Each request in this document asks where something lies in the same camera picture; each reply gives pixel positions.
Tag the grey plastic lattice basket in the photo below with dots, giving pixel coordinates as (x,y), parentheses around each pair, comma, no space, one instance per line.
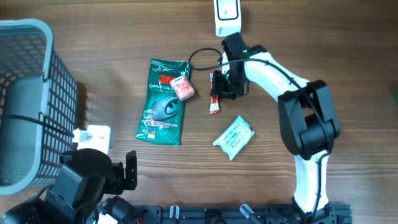
(39,99)

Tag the white wet wipes pack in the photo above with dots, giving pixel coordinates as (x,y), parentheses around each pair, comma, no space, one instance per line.
(235,137)

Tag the pink tissue packet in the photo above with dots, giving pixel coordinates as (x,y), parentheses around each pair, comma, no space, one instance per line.
(182,87)

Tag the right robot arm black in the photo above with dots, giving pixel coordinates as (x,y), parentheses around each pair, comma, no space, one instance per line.
(307,116)

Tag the white barcode scanner box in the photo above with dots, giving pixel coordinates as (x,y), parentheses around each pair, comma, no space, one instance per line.
(227,17)

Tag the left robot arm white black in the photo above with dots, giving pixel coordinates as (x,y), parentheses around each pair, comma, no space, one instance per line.
(85,176)

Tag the red Nescafe stick sachet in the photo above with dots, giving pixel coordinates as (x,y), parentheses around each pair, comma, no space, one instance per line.
(214,99)

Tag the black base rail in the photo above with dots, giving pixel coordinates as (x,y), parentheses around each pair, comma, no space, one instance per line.
(279,213)

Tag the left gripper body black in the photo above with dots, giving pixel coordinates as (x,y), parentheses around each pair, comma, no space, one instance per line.
(115,182)

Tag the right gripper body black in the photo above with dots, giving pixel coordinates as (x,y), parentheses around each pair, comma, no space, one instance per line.
(227,83)

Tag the green 3M gloves packet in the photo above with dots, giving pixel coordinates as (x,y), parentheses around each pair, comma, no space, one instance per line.
(162,116)

